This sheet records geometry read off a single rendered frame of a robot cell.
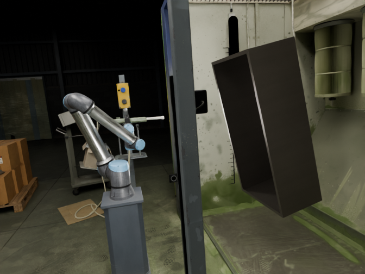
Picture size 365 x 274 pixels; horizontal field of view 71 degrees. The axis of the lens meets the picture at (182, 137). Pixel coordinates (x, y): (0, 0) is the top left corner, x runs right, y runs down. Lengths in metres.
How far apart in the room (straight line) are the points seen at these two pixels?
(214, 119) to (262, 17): 1.21
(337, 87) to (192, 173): 2.44
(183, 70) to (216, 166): 2.26
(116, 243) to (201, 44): 2.01
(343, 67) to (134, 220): 2.41
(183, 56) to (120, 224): 1.55
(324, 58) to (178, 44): 2.41
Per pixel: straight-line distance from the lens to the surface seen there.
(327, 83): 3.01
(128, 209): 1.99
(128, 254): 2.16
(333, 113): 3.43
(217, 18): 2.92
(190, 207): 0.78
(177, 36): 0.72
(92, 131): 2.05
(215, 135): 2.83
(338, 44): 3.03
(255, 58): 1.74
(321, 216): 2.95
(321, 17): 2.98
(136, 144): 2.06
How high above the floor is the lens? 1.38
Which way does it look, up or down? 9 degrees down
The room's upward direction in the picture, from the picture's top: 4 degrees counter-clockwise
